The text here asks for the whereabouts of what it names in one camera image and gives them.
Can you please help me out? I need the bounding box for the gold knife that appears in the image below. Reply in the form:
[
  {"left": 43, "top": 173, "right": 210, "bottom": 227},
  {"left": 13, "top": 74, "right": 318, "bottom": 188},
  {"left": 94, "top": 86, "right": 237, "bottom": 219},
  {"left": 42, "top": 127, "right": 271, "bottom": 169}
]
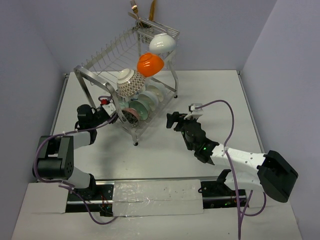
[{"left": 148, "top": 0, "right": 157, "bottom": 21}]

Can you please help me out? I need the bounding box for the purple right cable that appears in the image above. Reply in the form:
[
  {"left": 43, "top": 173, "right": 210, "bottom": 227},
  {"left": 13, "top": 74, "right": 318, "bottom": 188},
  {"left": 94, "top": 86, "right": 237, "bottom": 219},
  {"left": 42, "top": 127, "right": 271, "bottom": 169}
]
[{"left": 199, "top": 99, "right": 267, "bottom": 240}]

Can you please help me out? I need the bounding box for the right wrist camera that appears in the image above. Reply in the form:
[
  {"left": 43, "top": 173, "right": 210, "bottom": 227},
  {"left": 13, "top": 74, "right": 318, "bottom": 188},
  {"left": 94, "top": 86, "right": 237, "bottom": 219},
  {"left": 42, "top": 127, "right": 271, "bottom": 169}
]
[{"left": 184, "top": 103, "right": 204, "bottom": 120}]

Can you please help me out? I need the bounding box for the perforated steel cutlery holder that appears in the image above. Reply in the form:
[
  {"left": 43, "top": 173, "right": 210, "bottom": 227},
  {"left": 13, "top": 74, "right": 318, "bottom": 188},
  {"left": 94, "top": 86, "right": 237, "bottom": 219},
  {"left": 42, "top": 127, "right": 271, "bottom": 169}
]
[{"left": 135, "top": 20, "right": 163, "bottom": 45}]

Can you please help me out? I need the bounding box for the white orange bottom bowl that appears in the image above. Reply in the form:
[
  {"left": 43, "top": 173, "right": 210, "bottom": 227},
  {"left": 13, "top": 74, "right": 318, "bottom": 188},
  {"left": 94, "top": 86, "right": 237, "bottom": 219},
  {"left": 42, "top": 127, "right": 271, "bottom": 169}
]
[{"left": 136, "top": 52, "right": 165, "bottom": 77}]

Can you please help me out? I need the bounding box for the stainless steel dish rack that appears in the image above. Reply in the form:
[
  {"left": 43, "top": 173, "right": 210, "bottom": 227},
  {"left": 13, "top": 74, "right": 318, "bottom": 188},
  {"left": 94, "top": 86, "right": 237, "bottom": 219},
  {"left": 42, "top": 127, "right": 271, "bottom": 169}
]
[{"left": 74, "top": 18, "right": 180, "bottom": 146}]

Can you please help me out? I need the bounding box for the taped white cover sheet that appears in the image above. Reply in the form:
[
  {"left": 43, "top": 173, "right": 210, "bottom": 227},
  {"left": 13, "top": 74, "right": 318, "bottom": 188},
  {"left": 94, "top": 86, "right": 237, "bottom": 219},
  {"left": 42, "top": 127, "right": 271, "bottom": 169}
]
[{"left": 112, "top": 179, "right": 204, "bottom": 217}]

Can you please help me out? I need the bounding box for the white bowl front stack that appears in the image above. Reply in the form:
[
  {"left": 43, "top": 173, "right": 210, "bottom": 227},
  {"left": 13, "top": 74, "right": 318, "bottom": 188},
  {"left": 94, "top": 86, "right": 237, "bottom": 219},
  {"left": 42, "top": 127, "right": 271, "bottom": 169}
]
[{"left": 146, "top": 82, "right": 166, "bottom": 102}]

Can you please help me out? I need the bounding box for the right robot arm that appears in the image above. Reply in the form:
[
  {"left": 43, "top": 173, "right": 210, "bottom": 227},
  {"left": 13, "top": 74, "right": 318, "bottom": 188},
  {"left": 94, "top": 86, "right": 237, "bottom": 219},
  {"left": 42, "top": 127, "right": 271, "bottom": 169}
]
[{"left": 166, "top": 111, "right": 299, "bottom": 203}]

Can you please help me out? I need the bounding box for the gold fork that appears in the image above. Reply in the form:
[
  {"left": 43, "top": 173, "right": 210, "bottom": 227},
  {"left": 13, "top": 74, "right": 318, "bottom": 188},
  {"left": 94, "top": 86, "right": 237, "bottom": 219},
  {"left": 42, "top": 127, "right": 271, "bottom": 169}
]
[{"left": 130, "top": 0, "right": 139, "bottom": 18}]

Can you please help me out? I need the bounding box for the black mounting rail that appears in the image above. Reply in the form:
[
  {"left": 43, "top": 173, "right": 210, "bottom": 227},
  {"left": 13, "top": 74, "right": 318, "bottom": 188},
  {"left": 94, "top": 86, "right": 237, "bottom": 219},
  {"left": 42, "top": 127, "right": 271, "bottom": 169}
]
[{"left": 65, "top": 170, "right": 237, "bottom": 217}]

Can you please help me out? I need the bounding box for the brown lattice pattern bowl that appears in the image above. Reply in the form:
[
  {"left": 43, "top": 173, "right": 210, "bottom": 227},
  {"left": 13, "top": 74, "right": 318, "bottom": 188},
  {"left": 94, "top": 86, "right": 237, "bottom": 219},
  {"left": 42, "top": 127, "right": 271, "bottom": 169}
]
[{"left": 116, "top": 68, "right": 146, "bottom": 97}]

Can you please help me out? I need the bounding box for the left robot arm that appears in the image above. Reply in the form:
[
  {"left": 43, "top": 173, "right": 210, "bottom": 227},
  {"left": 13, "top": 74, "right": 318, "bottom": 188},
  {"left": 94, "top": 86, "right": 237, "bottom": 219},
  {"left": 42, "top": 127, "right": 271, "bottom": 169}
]
[{"left": 32, "top": 103, "right": 118, "bottom": 200}]

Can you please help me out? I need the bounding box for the white bowl brown pattern stack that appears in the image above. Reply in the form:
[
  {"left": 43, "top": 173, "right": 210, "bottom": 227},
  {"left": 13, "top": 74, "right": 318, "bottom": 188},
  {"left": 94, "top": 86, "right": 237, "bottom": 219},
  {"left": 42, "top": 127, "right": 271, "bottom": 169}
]
[{"left": 149, "top": 33, "right": 176, "bottom": 54}]

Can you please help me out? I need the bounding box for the white bowl orange stack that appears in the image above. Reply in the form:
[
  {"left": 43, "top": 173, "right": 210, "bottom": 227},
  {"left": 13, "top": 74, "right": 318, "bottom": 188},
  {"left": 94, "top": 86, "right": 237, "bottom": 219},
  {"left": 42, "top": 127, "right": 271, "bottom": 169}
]
[{"left": 138, "top": 90, "right": 159, "bottom": 111}]

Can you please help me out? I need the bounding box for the mint bowl gold rim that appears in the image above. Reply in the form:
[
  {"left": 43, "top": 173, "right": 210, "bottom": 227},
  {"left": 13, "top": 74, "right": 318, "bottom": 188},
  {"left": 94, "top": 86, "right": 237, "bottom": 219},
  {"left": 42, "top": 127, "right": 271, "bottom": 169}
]
[{"left": 129, "top": 100, "right": 149, "bottom": 121}]

